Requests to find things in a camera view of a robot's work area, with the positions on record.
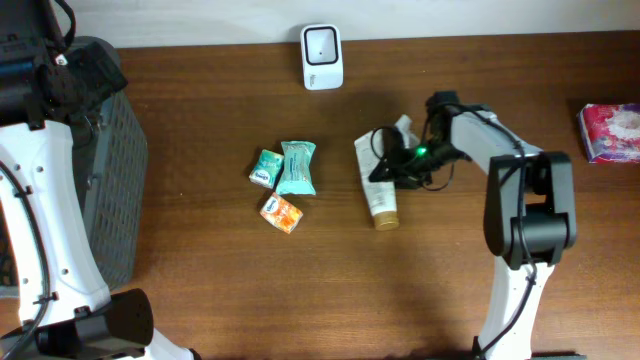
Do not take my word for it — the mint green wipes pack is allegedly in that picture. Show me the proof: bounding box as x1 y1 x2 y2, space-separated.
276 141 316 196

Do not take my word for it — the purple tissue pack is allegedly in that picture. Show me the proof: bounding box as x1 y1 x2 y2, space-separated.
577 103 639 164

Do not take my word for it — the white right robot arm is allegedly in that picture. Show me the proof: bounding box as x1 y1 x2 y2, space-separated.
354 91 577 359

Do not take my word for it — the white Pantene tube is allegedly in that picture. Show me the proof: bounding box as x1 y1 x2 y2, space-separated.
354 131 400 231

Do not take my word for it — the small teal tissue pack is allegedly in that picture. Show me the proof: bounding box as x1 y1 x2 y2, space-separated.
249 149 284 189

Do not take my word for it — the small orange tissue pack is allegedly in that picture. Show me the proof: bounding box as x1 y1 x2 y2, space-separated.
260 193 303 234

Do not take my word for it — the dark grey plastic basket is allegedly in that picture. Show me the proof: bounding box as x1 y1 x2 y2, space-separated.
69 35 150 291

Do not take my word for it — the white barcode scanner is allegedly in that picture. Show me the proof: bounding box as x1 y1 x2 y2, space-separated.
300 24 344 91

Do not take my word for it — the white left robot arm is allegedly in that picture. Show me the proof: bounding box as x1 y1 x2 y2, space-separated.
1 1 196 359

